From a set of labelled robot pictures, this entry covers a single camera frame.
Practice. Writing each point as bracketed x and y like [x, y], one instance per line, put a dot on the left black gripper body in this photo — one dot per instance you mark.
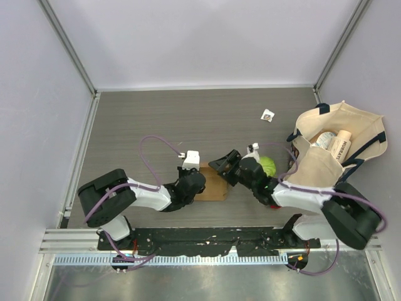
[183, 172]

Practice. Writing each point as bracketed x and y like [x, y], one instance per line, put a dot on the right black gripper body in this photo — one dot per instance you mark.
[247, 184]

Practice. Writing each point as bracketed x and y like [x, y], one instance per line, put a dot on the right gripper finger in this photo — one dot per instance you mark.
[229, 175]
[226, 162]

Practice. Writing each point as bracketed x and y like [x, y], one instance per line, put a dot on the brown cardboard paper box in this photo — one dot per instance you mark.
[216, 188]

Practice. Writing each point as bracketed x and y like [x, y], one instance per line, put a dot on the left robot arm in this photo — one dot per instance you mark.
[104, 200]

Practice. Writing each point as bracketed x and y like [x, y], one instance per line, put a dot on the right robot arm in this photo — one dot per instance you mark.
[340, 212]

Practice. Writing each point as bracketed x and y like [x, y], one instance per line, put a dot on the green cabbage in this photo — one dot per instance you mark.
[268, 165]

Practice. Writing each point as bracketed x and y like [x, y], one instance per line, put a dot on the small white wrapper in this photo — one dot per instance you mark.
[267, 115]

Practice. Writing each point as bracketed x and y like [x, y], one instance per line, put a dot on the white round package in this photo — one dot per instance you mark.
[323, 140]

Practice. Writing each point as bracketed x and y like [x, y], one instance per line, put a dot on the beige canvas tote bag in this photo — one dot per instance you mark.
[316, 166]

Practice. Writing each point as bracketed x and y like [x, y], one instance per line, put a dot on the beige lotion bottle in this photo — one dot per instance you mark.
[339, 145]

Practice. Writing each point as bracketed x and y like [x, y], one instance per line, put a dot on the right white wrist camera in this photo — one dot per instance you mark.
[253, 150]

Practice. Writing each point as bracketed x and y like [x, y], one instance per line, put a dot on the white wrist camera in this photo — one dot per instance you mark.
[190, 159]
[253, 150]

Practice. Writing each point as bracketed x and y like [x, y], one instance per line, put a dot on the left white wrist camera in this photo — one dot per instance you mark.
[190, 159]

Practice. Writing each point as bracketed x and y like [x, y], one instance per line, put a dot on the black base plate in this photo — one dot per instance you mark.
[212, 242]

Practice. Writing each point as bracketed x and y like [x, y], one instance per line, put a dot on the left aluminium frame post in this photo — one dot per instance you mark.
[55, 23]

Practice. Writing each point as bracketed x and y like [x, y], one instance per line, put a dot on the aluminium frame post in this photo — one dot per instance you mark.
[55, 23]
[345, 36]

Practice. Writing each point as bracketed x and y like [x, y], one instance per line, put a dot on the white slotted cable duct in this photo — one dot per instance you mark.
[111, 259]

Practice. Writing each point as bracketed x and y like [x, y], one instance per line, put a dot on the right aluminium frame post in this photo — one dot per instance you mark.
[345, 36]

